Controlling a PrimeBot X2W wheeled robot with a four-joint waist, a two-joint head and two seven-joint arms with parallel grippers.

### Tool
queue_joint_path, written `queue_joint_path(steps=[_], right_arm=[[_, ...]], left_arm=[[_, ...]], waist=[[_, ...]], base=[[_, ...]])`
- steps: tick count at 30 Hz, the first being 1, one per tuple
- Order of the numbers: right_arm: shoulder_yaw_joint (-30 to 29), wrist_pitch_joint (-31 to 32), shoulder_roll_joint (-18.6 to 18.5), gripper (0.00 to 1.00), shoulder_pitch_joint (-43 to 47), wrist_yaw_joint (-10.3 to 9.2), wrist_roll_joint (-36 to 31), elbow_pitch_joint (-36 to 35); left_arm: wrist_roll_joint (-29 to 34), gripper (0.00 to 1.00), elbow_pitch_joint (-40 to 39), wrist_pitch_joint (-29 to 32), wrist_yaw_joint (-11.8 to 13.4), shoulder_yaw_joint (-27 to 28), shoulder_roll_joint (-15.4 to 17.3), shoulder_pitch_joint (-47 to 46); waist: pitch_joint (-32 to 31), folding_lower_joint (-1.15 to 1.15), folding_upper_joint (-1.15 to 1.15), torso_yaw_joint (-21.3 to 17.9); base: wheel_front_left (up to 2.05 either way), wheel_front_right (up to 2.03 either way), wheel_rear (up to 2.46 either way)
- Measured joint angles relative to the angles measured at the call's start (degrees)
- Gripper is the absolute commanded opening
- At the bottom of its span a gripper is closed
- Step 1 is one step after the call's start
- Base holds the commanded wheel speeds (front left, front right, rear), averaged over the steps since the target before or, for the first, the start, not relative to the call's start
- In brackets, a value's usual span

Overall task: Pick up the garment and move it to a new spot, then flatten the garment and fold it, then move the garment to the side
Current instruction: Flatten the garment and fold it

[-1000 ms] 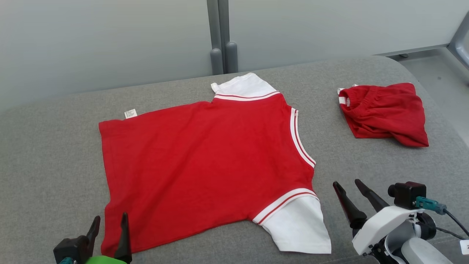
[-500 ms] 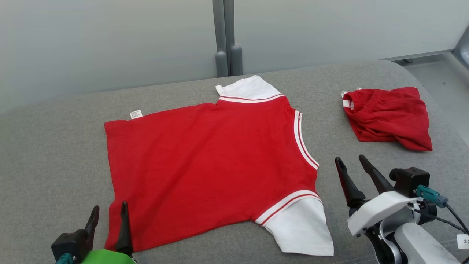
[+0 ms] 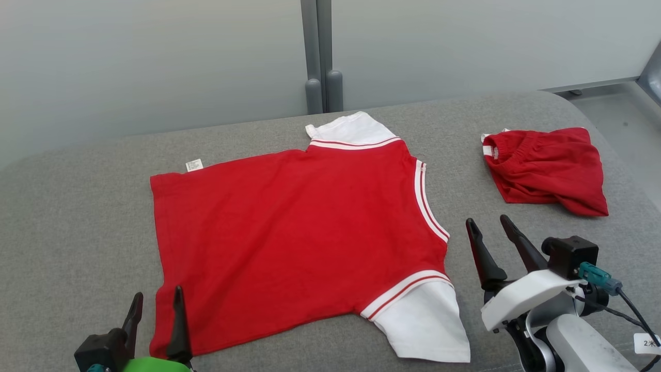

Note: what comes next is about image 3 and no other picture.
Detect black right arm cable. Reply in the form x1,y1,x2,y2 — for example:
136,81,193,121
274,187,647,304
568,289,661,372

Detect teal right camera connector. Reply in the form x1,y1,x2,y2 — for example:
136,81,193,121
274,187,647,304
578,262,623,297

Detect grey floor rail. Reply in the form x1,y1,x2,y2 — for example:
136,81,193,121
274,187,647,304
542,77,641,97

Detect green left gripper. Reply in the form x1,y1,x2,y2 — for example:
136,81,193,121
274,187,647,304
121,286,194,372

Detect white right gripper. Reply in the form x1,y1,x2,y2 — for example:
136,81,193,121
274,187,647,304
466,214,584,332

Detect red Bulls shorts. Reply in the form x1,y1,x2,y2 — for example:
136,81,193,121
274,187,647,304
481,127,609,218

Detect grey metal frame corner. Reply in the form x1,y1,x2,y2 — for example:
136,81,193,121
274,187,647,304
638,41,661,94

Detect red white basketball jersey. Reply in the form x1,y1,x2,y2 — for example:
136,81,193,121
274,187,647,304
150,111,471,363

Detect grey fabric sofa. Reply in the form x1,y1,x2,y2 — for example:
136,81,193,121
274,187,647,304
0,90,661,372

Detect grey metal partition post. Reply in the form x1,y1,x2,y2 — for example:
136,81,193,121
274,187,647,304
301,0,324,115
316,0,344,113

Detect white cable label tag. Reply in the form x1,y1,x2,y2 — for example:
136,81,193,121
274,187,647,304
634,333,661,356

